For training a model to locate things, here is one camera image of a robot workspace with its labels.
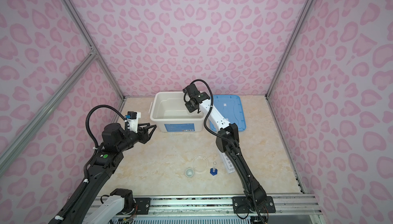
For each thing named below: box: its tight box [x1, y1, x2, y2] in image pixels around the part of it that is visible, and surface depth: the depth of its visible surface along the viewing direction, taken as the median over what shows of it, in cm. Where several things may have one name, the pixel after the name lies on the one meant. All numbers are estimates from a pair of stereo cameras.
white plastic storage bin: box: [148, 91, 206, 132], surface depth 98 cm
